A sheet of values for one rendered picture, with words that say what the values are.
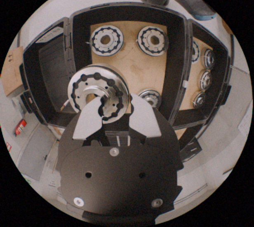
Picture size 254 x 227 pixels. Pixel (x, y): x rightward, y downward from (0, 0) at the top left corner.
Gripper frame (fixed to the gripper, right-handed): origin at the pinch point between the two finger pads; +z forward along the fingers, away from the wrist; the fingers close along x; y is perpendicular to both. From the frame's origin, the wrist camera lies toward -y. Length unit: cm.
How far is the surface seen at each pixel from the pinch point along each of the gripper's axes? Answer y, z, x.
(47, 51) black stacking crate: -15.1, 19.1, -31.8
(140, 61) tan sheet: -3.7, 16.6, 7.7
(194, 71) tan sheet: -3.1, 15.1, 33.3
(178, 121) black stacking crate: 18.4, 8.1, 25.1
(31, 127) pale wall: 117, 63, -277
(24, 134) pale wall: 110, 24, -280
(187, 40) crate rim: -11.9, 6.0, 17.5
